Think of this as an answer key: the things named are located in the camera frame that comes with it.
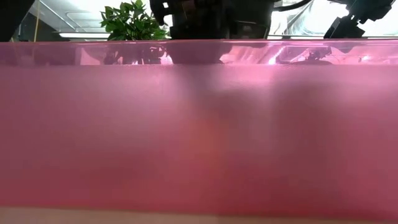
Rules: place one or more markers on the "red translucent plastic basket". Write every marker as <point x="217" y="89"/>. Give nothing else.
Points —
<point x="93" y="140"/>

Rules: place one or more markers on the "green potted plant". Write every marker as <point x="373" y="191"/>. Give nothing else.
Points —
<point x="130" y="21"/>

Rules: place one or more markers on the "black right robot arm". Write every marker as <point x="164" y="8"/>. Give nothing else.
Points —
<point x="370" y="9"/>

